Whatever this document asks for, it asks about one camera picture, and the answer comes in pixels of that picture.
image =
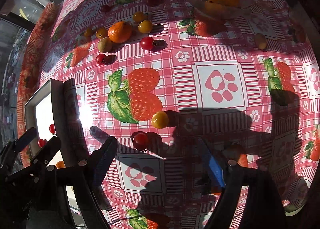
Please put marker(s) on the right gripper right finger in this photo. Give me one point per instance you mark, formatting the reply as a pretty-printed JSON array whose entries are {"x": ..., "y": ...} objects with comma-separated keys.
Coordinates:
[{"x": 211, "y": 162}]

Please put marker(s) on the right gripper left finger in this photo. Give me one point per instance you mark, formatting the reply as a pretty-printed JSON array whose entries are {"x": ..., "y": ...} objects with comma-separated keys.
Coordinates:
[{"x": 100, "y": 160}]

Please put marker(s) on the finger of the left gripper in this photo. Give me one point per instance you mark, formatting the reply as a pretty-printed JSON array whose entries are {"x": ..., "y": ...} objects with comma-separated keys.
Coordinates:
[
  {"x": 50, "y": 154},
  {"x": 19, "y": 144}
]

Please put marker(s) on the red cherry tomato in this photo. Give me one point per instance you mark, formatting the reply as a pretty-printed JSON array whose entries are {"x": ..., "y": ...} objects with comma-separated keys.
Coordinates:
[
  {"x": 52, "y": 128},
  {"x": 42, "y": 142},
  {"x": 101, "y": 59},
  {"x": 141, "y": 141},
  {"x": 147, "y": 43}
]

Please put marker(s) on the yellow cherry tomato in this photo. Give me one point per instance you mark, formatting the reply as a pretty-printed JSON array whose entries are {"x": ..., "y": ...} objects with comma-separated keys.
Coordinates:
[{"x": 160, "y": 120}]

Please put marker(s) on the orange mandarin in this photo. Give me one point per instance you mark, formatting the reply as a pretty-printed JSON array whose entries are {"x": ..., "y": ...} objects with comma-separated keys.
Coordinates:
[
  {"x": 60, "y": 164},
  {"x": 120, "y": 32}
]

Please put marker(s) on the white square tray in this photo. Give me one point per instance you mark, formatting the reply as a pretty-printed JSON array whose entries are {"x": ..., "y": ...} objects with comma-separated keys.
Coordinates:
[{"x": 63, "y": 104}]

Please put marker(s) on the red cherry tomato bottom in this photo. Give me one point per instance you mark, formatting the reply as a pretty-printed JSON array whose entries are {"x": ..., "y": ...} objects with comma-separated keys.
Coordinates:
[{"x": 141, "y": 141}]

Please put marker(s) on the red strawberry print tablecloth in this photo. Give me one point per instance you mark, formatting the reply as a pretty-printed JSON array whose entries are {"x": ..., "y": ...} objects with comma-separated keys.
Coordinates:
[{"x": 210, "y": 78}]

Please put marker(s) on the upper tan longan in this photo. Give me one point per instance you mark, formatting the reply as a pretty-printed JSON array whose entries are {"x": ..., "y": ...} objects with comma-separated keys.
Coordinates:
[{"x": 105, "y": 45}]

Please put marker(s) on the yellow tomato far left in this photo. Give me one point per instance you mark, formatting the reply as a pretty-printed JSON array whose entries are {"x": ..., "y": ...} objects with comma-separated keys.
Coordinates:
[{"x": 88, "y": 32}]

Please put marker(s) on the yellow tomato beside longan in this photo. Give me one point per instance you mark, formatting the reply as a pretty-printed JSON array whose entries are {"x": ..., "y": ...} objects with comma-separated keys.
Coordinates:
[{"x": 101, "y": 33}]

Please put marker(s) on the tan longan right edge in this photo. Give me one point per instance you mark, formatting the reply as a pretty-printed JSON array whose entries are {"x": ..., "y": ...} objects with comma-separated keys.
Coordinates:
[{"x": 260, "y": 41}]

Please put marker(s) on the yellow tomato right of mandarin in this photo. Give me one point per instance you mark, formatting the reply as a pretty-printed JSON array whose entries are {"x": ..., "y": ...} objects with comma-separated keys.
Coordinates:
[{"x": 145, "y": 26}]

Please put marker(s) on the dark red grape left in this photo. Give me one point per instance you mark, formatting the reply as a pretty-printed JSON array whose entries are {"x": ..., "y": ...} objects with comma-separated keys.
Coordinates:
[{"x": 105, "y": 8}]

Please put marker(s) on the dark red grape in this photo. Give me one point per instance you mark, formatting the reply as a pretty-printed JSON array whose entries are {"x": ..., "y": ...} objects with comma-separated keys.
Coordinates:
[
  {"x": 105, "y": 8},
  {"x": 151, "y": 3}
]

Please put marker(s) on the yellow tomato above mandarin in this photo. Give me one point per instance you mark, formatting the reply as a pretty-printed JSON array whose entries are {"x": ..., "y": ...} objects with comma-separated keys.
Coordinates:
[{"x": 138, "y": 17}]

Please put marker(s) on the dark red grape right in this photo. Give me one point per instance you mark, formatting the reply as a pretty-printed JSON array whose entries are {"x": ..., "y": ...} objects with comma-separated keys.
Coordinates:
[{"x": 151, "y": 3}]

